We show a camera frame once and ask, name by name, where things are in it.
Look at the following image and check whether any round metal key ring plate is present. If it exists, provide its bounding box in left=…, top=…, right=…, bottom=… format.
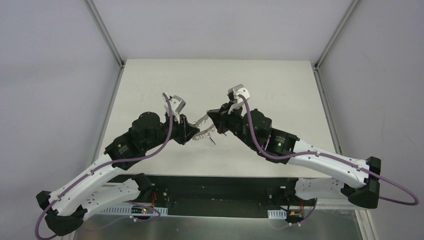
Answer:
left=191, top=114, right=216, bottom=145

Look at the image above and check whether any aluminium frame post right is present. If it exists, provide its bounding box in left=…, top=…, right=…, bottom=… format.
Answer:
left=314, top=0, right=362, bottom=71

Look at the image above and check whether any aluminium frame post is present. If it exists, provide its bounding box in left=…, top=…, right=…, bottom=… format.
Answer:
left=83, top=0, right=125, bottom=69
left=314, top=0, right=362, bottom=71

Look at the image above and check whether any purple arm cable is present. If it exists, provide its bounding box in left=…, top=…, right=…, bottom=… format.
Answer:
left=34, top=92, right=175, bottom=240
left=237, top=94, right=420, bottom=227

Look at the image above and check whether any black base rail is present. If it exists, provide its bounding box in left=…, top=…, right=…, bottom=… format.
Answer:
left=134, top=175, right=315, bottom=219

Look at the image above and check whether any white cable duct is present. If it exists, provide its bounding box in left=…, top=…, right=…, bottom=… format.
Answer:
left=98, top=204, right=168, bottom=216
left=267, top=209, right=287, bottom=220

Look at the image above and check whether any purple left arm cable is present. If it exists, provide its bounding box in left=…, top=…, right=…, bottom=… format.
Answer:
left=34, top=92, right=175, bottom=240

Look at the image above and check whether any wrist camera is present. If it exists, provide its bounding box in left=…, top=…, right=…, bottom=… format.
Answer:
left=164, top=93, right=187, bottom=124
left=227, top=84, right=251, bottom=114

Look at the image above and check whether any aluminium frame post left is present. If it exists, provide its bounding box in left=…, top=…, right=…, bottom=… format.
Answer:
left=83, top=0, right=125, bottom=69

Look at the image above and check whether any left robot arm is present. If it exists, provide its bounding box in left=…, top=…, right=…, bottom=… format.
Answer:
left=34, top=112, right=200, bottom=240

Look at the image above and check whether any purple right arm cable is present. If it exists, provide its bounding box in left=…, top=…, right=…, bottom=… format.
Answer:
left=237, top=94, right=420, bottom=227

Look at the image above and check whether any white cable duct right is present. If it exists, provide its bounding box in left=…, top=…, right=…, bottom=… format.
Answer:
left=267, top=209, right=287, bottom=220

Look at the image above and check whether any white cable duct left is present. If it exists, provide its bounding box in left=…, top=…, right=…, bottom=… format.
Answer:
left=98, top=204, right=168, bottom=216

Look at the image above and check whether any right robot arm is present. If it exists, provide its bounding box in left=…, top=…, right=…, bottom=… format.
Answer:
left=206, top=103, right=381, bottom=209

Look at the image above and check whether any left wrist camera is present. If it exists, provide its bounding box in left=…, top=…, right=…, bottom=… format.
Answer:
left=164, top=93, right=187, bottom=124

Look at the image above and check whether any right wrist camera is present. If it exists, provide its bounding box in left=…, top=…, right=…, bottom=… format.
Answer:
left=227, top=84, right=251, bottom=114

